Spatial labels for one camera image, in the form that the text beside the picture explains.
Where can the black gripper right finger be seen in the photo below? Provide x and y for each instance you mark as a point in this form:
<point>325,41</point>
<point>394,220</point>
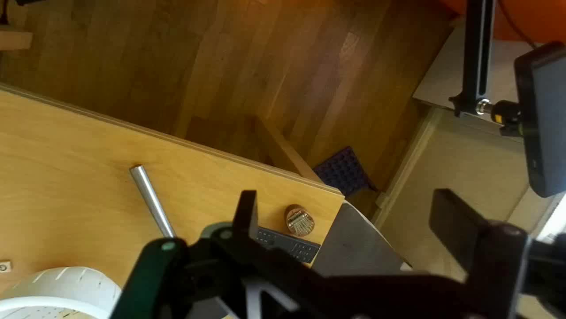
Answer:
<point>456,226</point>

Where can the silver metal rod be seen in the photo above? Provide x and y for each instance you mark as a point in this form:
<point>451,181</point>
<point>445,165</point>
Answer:
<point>150,199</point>

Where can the small round cork-coloured cap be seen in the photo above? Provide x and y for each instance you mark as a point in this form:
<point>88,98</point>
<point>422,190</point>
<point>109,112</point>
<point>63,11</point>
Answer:
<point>297,220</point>

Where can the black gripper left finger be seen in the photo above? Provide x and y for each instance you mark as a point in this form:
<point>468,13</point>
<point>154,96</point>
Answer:
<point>246,218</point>

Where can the grey metal plate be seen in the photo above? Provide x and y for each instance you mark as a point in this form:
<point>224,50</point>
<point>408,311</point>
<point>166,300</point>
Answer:
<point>355,247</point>

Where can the black monitor on arm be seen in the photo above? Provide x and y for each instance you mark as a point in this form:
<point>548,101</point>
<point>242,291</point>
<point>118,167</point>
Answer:
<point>539,116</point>

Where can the dark blue perforated mat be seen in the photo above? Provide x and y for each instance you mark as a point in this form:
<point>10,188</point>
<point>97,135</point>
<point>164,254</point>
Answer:
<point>345,172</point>

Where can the white round container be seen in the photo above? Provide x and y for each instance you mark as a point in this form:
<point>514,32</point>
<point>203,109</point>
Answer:
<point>60,293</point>

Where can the black vertical stand pole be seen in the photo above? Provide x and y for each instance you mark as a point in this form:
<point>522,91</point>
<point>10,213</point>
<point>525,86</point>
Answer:
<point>476,57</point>

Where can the black keyboard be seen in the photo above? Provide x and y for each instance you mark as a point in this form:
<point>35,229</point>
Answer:
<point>297,249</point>

